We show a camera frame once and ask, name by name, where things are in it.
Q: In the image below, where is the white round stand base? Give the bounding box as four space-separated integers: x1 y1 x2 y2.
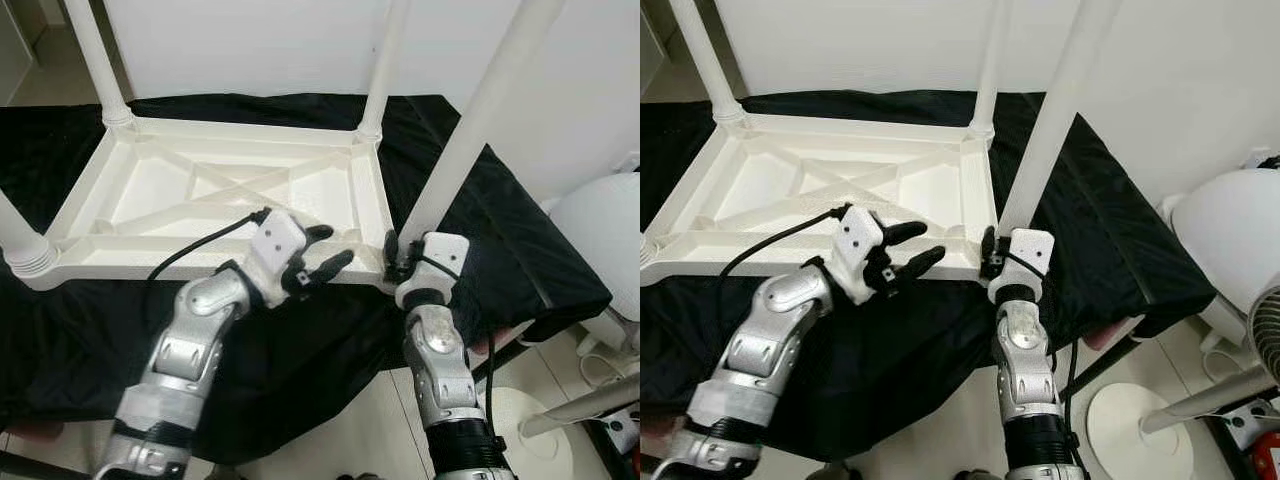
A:
1085 380 1196 480
490 385 573 480

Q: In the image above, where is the white plastic table leg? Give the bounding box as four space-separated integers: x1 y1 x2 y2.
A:
355 0 413 141
968 0 1013 139
995 0 1123 241
62 0 136 129
395 0 569 251
668 0 746 126
0 185 59 276

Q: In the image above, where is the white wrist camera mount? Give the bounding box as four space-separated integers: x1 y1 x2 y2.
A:
988 228 1056 303
825 205 889 306
395 232 471 309
240 210 309 309

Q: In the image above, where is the white rounded appliance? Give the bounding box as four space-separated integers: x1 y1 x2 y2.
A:
1160 168 1280 331
540 172 641 341

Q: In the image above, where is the black cloth table cover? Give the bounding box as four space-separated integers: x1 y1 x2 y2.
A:
640 90 1219 461
0 92 613 466

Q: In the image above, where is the black floor rail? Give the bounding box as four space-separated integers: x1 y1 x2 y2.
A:
1205 420 1263 480
590 425 641 480

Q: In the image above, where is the black metal table brace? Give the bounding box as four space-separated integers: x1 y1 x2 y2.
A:
1065 335 1141 391
470 335 541 386

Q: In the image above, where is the red round device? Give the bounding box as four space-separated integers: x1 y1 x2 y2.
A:
1250 435 1280 479

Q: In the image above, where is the grey round fan grille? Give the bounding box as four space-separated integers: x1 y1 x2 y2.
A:
1248 285 1280 386

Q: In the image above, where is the white plastic children table top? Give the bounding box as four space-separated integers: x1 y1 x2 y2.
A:
640 112 1001 286
38 115 401 293

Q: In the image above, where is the pink fabric under cloth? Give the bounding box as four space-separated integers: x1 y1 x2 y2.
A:
1085 318 1141 349
470 325 526 356

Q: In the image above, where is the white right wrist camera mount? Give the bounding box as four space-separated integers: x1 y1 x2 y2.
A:
395 232 471 309
988 228 1056 303

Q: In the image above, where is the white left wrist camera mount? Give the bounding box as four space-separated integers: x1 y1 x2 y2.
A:
825 205 889 306
240 210 309 309

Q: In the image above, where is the white appliance power cord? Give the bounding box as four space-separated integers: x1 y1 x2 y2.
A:
1200 335 1251 381
578 340 626 386

